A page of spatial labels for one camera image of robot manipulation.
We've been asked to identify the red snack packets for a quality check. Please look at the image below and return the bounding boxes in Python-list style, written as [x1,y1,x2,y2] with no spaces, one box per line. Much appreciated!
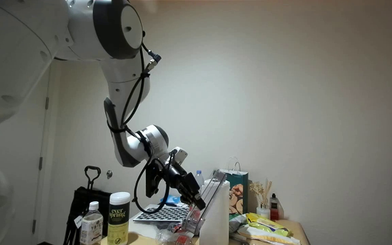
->
[170,228,195,245]

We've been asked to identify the small red bottle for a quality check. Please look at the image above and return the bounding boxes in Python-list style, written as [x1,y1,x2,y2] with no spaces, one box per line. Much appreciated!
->
[269,191,282,221]

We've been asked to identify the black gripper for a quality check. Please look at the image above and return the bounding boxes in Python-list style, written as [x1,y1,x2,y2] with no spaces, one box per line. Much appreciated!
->
[159,157,207,210]

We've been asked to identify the white paper towel roll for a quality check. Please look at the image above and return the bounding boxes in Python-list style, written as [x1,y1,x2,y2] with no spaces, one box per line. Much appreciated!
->
[199,179,231,245]

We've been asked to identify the white lid jar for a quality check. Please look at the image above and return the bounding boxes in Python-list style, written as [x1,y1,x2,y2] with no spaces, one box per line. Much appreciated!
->
[106,190,132,245]

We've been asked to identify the white door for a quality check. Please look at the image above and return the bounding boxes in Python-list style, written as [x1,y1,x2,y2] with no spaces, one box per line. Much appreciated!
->
[0,58,54,245]

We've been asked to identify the clear water bottle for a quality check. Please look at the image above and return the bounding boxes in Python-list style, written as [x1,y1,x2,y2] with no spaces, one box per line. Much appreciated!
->
[193,168,205,187]

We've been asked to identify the reed diffuser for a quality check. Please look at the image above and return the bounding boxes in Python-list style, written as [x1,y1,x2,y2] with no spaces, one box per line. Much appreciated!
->
[249,178,275,219]

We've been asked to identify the blue package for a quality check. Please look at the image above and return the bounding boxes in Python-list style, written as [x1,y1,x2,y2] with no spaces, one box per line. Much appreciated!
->
[165,194,182,208]

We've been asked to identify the green gift bag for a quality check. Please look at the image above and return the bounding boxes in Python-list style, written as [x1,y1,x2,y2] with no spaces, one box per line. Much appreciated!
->
[218,160,250,214]

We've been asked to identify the yellow green packet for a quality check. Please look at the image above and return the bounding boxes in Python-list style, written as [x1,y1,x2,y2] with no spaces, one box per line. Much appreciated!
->
[242,210,295,239]

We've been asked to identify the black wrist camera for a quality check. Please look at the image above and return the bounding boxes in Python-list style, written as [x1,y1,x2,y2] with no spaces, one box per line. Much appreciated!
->
[144,156,162,198]

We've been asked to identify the small labelled water bottle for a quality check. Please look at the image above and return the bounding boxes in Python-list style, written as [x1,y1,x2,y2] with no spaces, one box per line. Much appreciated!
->
[77,199,105,245]

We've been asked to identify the white plastic packet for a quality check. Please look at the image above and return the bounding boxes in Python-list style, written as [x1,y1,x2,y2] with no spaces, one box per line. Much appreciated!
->
[235,225,299,245]

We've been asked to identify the black bag with handle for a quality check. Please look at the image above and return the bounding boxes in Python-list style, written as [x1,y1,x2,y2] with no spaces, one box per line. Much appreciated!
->
[62,164,111,245]

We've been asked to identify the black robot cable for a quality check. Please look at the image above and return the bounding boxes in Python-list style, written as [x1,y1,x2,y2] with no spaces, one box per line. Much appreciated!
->
[120,42,173,214]

